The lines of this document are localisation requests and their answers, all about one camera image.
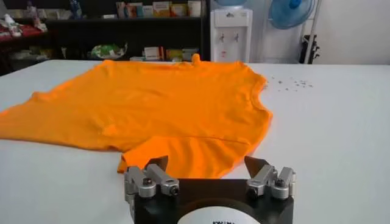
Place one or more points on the green white medicine box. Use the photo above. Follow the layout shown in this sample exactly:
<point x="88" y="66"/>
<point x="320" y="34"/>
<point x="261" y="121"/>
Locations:
<point x="190" y="53"/>

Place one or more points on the white jug rack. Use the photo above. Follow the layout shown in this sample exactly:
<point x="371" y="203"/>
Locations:
<point x="311" y="36"/>

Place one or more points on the orange t-shirt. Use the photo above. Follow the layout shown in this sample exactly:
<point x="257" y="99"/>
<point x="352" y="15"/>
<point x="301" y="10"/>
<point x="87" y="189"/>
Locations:
<point x="170" y="106"/>

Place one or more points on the white blue medicine box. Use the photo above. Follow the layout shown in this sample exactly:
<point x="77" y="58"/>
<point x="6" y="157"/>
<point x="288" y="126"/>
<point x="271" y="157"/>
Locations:
<point x="147" y="11"/>

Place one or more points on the small green medicine box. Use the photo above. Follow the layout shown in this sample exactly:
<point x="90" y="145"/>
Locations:
<point x="176" y="59"/>

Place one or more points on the pink white medicine box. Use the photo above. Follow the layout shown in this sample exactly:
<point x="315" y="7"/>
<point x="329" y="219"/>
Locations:
<point x="121" y="10"/>

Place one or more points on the black shelf unit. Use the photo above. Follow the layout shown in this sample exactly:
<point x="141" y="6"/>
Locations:
<point x="91" y="20"/>

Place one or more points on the pink drink bottle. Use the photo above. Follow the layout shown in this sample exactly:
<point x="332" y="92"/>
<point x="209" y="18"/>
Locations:
<point x="36" y="18"/>

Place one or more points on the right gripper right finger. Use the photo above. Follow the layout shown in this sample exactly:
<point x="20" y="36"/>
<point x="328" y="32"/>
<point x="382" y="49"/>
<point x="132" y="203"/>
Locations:
<point x="274" y="182"/>

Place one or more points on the black tripod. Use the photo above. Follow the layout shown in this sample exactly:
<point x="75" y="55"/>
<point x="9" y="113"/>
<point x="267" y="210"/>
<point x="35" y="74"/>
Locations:
<point x="302" y="51"/>

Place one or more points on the white plastic bottle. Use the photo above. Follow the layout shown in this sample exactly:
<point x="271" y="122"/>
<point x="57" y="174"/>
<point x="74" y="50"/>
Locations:
<point x="12" y="25"/>

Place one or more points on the white box red stripe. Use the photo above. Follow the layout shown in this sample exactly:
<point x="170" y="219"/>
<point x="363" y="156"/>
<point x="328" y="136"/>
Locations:
<point x="152" y="52"/>

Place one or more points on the green white patterned bowl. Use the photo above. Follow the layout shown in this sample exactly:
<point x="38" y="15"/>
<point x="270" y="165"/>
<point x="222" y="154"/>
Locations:
<point x="108" y="51"/>

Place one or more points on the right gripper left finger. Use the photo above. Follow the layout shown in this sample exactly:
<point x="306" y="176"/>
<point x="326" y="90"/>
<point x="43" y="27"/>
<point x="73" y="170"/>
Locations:
<point x="146" y="182"/>

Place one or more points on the blue labelled water jug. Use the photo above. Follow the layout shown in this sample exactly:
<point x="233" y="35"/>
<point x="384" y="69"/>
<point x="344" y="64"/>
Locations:
<point x="230" y="2"/>

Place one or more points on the yellow green medicine box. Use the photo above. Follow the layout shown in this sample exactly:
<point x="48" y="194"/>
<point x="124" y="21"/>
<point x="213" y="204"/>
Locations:
<point x="173" y="53"/>

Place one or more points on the flat white medicine box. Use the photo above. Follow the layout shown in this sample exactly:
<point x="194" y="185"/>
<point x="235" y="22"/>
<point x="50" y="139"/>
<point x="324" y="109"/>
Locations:
<point x="137" y="58"/>

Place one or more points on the yellow white medicine box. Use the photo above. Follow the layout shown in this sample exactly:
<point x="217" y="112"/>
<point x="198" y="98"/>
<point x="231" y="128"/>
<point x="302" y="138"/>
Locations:
<point x="161" y="9"/>

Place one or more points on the white water dispenser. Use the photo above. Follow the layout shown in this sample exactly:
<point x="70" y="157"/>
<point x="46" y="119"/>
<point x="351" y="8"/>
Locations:
<point x="231" y="45"/>

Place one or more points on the scattered dark crumbs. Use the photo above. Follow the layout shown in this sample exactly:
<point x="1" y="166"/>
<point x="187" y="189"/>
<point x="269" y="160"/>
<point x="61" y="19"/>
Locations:
<point x="292" y="83"/>

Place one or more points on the small flat white box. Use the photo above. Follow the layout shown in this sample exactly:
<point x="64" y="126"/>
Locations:
<point x="109" y="16"/>

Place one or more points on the red packets pile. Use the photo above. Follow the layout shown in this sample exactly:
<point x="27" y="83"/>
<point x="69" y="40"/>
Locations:
<point x="29" y="30"/>

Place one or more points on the blue plastic bottle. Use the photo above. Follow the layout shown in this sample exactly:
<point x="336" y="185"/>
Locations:
<point x="75" y="9"/>

